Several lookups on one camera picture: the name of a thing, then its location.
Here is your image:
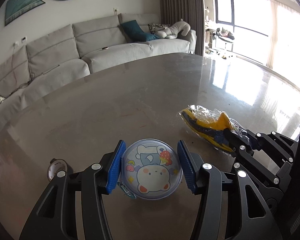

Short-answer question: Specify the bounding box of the yellow blue item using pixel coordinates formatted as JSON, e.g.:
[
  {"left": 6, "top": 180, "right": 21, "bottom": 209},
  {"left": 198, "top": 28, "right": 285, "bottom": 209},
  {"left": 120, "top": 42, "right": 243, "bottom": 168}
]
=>
[{"left": 179, "top": 105, "right": 245, "bottom": 155}]

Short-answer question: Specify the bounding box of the round cartoon bear case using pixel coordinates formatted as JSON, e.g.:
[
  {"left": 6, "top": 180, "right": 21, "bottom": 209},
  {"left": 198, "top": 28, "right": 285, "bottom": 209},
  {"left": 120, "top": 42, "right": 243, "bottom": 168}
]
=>
[{"left": 117, "top": 139, "right": 183, "bottom": 200}]

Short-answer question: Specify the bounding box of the black tape roll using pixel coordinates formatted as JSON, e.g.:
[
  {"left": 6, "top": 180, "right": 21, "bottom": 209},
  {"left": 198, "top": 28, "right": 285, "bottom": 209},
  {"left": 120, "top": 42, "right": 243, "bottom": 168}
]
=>
[{"left": 47, "top": 158, "right": 73, "bottom": 181}]

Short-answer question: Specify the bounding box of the balcony chair with clothes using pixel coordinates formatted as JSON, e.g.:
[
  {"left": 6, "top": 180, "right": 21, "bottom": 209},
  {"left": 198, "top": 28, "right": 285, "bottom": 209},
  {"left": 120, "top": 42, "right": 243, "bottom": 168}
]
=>
[{"left": 209, "top": 27, "right": 235, "bottom": 57}]

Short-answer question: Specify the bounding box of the grey plush toy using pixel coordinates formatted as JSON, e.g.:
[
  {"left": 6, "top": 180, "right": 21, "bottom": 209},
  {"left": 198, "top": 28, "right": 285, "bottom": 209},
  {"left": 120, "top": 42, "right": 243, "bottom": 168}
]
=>
[{"left": 154, "top": 21, "right": 191, "bottom": 39}]

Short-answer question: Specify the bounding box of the grey sectional sofa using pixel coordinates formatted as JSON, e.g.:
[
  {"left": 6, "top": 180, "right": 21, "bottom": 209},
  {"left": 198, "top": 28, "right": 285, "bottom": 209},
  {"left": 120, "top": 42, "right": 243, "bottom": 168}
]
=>
[{"left": 0, "top": 14, "right": 197, "bottom": 131}]

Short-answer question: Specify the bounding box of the black white floral cushion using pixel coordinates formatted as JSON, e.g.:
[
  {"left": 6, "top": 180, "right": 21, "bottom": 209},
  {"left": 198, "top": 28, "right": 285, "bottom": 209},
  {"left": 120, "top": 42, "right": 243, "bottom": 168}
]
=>
[{"left": 148, "top": 23, "right": 171, "bottom": 34}]

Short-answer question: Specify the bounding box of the teal cushion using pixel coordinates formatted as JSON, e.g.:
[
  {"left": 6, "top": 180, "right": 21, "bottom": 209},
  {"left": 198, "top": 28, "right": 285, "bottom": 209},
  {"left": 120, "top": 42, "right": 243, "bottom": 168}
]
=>
[{"left": 121, "top": 20, "right": 159, "bottom": 42}]

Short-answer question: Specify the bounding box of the dark grey curtain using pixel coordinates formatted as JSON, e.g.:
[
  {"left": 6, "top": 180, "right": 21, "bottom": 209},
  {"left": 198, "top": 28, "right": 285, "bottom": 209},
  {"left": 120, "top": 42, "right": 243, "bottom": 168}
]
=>
[{"left": 160, "top": 0, "right": 205, "bottom": 56}]

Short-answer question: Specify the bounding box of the black cable on sofa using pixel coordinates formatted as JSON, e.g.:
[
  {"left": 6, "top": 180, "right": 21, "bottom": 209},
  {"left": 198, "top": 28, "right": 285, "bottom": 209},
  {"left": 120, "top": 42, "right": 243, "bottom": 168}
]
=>
[{"left": 9, "top": 43, "right": 61, "bottom": 90}]

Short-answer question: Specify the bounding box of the teal left wall painting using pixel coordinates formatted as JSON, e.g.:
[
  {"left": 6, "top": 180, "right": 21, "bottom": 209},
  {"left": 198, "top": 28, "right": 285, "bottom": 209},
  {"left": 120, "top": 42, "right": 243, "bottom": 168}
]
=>
[{"left": 5, "top": 0, "right": 45, "bottom": 26}]

